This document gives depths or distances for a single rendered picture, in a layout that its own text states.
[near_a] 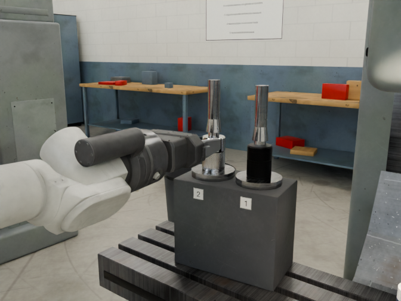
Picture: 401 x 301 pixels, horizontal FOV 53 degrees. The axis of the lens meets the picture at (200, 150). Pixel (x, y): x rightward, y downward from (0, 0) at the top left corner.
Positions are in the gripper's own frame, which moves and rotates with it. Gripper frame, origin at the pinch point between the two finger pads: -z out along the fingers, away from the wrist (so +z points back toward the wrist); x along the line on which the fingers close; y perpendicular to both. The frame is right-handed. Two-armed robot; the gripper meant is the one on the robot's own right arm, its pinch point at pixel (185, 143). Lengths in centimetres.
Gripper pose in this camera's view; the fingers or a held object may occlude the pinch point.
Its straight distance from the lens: 72.5
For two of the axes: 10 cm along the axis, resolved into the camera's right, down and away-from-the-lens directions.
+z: -5.3, 2.0, -8.2
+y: 0.0, 9.7, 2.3
